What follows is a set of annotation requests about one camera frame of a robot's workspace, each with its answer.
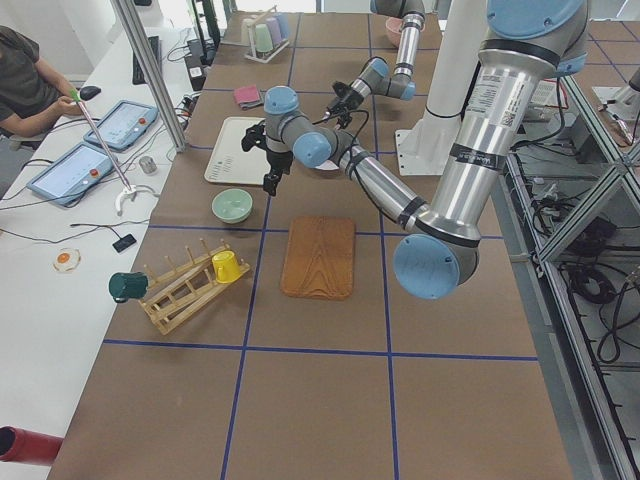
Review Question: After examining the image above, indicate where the fried egg toy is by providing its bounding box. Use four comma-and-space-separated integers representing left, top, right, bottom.
52, 248, 81, 273

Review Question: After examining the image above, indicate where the wooden cutting board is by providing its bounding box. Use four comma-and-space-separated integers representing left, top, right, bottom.
280, 216, 355, 300

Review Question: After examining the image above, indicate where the grey cloth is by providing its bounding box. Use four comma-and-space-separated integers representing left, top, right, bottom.
238, 96, 264, 110

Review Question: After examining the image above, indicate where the pink grabber stick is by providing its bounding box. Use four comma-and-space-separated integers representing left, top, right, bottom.
70, 90, 160, 216

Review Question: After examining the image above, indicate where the small metal cylinder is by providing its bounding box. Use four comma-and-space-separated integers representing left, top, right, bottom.
138, 156, 157, 175

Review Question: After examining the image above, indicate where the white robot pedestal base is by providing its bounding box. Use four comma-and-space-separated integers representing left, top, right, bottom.
396, 0, 487, 176

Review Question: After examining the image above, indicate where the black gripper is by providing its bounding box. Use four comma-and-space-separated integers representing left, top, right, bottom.
325, 81, 360, 128
241, 124, 293, 197

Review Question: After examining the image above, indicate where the yellow mug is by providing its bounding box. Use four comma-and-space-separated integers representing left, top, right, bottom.
212, 250, 241, 284

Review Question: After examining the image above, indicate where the white ceramic plate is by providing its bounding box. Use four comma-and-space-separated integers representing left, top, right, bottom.
315, 161, 339, 171

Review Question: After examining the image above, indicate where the green cup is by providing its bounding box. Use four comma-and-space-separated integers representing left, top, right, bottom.
255, 23, 273, 56

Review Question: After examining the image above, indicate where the wooden dish rack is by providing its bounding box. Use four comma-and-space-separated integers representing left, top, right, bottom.
138, 238, 251, 335

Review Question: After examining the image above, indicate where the cream bear serving tray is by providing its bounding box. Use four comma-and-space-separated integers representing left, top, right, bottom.
204, 116, 270, 186

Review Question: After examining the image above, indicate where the pink bowl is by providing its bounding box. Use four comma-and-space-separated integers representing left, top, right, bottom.
385, 17, 403, 48

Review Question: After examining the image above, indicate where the white cup rack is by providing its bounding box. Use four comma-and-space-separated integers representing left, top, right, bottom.
241, 6, 291, 64

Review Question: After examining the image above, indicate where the black computer mouse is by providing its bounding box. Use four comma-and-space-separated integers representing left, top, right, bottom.
78, 85, 101, 101

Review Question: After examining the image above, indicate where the pink cloth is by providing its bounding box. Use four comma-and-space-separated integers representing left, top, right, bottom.
233, 85, 262, 104

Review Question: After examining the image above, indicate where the blue cup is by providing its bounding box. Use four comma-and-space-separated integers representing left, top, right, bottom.
274, 12, 290, 40

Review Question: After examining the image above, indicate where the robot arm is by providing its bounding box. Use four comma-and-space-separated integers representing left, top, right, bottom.
323, 0, 426, 128
241, 1, 589, 300

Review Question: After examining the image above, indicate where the purple cup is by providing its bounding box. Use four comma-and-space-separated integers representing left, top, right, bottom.
265, 16, 282, 45

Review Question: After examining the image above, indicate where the upper teach pendant tablet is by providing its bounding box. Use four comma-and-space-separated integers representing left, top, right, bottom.
97, 100, 159, 152

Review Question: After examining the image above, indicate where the lower teach pendant tablet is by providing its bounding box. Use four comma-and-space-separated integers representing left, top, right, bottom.
27, 143, 113, 206

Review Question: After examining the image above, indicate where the green ceramic bowl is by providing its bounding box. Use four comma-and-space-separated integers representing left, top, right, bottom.
211, 188, 253, 224

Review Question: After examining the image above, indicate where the aluminium frame post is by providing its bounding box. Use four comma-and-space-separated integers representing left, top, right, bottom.
111, 0, 186, 153

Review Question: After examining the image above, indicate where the dark green mug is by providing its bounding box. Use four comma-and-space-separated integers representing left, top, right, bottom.
108, 272, 149, 303

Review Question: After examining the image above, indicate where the teach pendant tablet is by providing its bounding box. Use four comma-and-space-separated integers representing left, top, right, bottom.
27, 143, 113, 206
97, 100, 159, 152

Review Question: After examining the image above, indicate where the red cylinder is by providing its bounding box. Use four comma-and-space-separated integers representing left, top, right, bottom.
1, 426, 63, 466

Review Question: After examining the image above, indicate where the seated person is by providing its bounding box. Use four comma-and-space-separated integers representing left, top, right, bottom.
1, 26, 82, 138

